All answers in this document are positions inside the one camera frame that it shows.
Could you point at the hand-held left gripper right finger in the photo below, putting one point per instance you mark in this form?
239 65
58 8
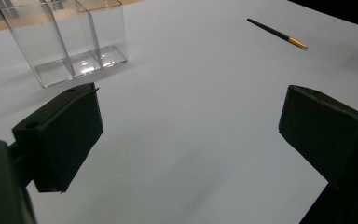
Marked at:
329 133

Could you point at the clear plastic divided organizer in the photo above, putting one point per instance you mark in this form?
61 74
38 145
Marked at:
59 40

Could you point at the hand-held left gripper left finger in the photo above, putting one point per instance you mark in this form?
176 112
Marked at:
62 137

